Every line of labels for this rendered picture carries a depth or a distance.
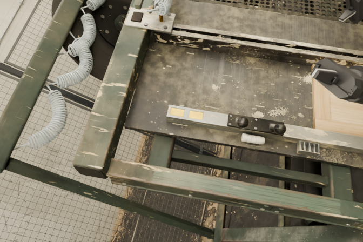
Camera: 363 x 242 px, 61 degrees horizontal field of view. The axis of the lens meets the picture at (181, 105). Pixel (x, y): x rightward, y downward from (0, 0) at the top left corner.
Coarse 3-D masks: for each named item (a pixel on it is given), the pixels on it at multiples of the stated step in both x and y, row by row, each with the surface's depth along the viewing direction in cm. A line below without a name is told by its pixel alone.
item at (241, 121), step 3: (240, 117) 100; (243, 117) 100; (237, 120) 100; (240, 120) 99; (243, 120) 99; (246, 120) 99; (237, 123) 100; (240, 123) 99; (243, 123) 99; (246, 123) 99; (240, 126) 99; (243, 126) 99; (246, 126) 100
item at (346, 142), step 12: (180, 108) 114; (168, 120) 115; (180, 120) 113; (192, 120) 112; (204, 120) 112; (216, 120) 112; (240, 132) 113; (252, 132) 111; (288, 132) 110; (300, 132) 110; (312, 132) 110; (324, 132) 110; (336, 132) 110; (324, 144) 109; (336, 144) 108; (348, 144) 108; (360, 144) 108
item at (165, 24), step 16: (128, 16) 127; (144, 16) 127; (160, 16) 123; (160, 32) 128; (176, 32) 128; (192, 32) 130; (208, 32) 129; (224, 32) 128; (208, 48) 131; (224, 48) 129; (240, 48) 128; (256, 48) 126; (272, 48) 125; (288, 48) 125; (304, 48) 127; (320, 48) 125; (336, 48) 125; (304, 64) 129; (352, 64) 124
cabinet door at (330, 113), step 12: (312, 84) 124; (312, 96) 122; (324, 96) 120; (324, 108) 118; (336, 108) 118; (348, 108) 118; (360, 108) 118; (324, 120) 115; (336, 120) 115; (348, 120) 116; (360, 120) 116; (348, 132) 113; (360, 132) 113
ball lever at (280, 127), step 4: (272, 124) 109; (276, 124) 99; (280, 124) 98; (272, 128) 109; (276, 128) 99; (280, 128) 98; (284, 128) 98; (276, 132) 99; (280, 132) 98; (284, 132) 98
